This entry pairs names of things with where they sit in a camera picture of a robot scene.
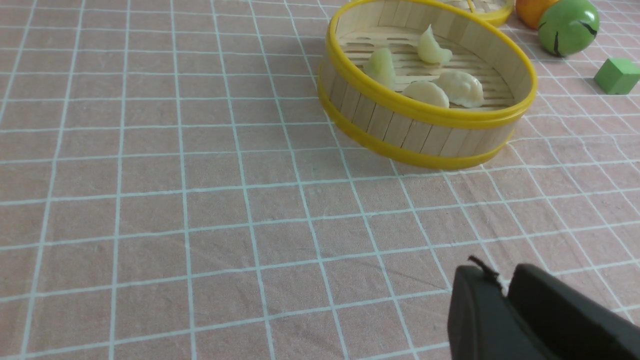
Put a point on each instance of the pale green dumpling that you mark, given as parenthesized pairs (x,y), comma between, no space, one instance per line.
(380,68)

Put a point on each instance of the pink checkered tablecloth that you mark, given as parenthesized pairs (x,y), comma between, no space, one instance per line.
(171,189)

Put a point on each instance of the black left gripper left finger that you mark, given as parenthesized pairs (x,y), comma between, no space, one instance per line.
(482,324)

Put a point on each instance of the green toy apple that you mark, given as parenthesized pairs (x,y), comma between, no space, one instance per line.
(568,27)

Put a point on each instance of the green foam cube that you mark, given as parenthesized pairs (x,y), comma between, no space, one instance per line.
(617,76)

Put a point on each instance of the white pleated dumpling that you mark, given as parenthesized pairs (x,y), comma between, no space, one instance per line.
(462,88)

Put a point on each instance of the woven steamer lid yellow rim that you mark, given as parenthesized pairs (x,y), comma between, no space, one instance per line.
(495,12)

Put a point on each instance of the pale yellow-green dumpling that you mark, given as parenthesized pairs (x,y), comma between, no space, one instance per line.
(430,51)

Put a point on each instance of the cream crescent dumpling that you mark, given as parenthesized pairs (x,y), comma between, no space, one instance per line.
(427,92)

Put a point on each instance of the orange yellow toy pear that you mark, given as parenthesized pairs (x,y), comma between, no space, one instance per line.
(530,12)

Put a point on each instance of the bamboo steamer tray yellow rim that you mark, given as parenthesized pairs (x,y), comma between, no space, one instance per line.
(403,129)

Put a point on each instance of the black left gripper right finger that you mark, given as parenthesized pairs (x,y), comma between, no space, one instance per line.
(569,323)

